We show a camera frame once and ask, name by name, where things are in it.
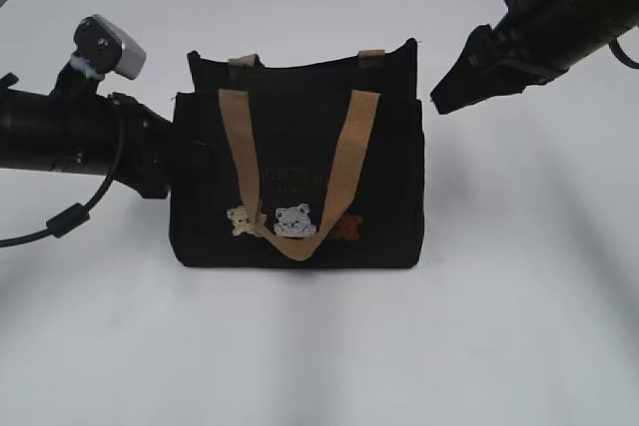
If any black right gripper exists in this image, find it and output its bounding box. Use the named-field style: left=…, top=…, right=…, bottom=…
left=430, top=0, right=562, bottom=115

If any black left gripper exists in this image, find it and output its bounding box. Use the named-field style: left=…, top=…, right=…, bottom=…
left=107, top=91, right=221, bottom=201

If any black canvas tote bag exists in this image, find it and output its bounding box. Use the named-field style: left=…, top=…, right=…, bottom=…
left=169, top=39, right=424, bottom=269

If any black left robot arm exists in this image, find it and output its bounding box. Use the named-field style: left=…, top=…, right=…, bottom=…
left=1, top=74, right=220, bottom=200

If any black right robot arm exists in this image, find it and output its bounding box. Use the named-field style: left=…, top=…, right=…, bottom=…
left=430, top=0, right=638, bottom=115

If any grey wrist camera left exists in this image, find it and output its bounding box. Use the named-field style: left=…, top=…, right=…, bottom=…
left=69, top=14, right=146, bottom=81

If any black cable with ferrite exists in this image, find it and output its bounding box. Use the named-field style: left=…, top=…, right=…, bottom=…
left=0, top=96, right=126, bottom=249

